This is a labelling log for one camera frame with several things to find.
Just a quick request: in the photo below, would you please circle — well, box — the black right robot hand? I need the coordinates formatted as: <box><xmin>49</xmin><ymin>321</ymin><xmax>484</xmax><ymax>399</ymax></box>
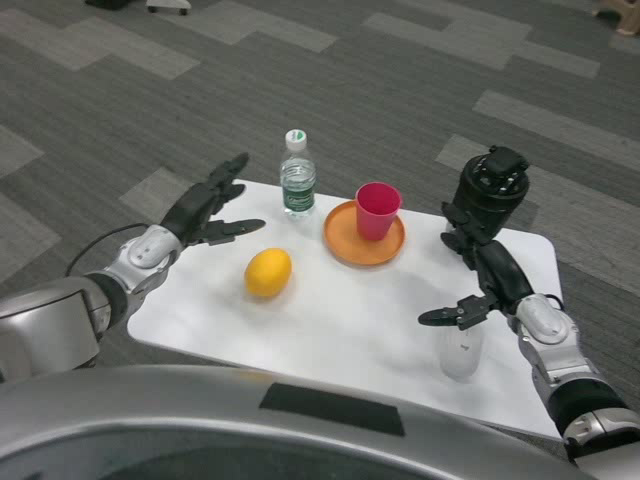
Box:
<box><xmin>417</xmin><ymin>201</ymin><xmax>535</xmax><ymax>330</ymax></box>

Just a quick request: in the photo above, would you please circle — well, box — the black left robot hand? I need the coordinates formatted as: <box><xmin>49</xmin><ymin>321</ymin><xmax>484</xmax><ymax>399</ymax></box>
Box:
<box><xmin>159</xmin><ymin>152</ymin><xmax>267</xmax><ymax>247</ymax></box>

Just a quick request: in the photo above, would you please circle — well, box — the yellow lemon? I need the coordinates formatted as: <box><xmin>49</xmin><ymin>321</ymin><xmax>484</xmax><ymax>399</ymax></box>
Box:
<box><xmin>243</xmin><ymin>248</ymin><xmax>293</xmax><ymax>300</ymax></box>

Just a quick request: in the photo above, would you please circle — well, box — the black cylindrical canister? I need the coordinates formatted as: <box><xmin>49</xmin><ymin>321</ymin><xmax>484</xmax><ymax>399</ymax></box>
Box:
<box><xmin>443</xmin><ymin>144</ymin><xmax>530</xmax><ymax>245</ymax></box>

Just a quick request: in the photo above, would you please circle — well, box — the clear plastic cup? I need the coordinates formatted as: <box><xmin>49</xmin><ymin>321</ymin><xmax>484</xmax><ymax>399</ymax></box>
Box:
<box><xmin>438</xmin><ymin>324</ymin><xmax>484</xmax><ymax>384</ymax></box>

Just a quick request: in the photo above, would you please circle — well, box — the clear plastic water bottle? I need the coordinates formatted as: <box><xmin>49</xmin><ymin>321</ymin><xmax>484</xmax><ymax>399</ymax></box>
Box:
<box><xmin>278</xmin><ymin>128</ymin><xmax>318</xmax><ymax>221</ymax></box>

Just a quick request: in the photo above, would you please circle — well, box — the pink plastic cup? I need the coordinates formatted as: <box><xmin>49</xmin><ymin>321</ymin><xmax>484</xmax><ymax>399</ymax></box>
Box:
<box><xmin>355</xmin><ymin>182</ymin><xmax>403</xmax><ymax>242</ymax></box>

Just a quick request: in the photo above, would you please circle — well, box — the orange round plate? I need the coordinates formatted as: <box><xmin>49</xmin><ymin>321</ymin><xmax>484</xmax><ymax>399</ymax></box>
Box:
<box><xmin>322</xmin><ymin>200</ymin><xmax>407</xmax><ymax>269</ymax></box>

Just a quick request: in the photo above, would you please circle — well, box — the silver robot chest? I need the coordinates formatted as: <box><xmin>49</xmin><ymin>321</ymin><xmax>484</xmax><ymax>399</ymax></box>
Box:
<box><xmin>0</xmin><ymin>364</ymin><xmax>599</xmax><ymax>480</ymax></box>

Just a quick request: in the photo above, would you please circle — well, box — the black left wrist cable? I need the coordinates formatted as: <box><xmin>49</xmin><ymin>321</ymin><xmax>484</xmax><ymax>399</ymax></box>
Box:
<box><xmin>64</xmin><ymin>222</ymin><xmax>150</xmax><ymax>276</ymax></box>

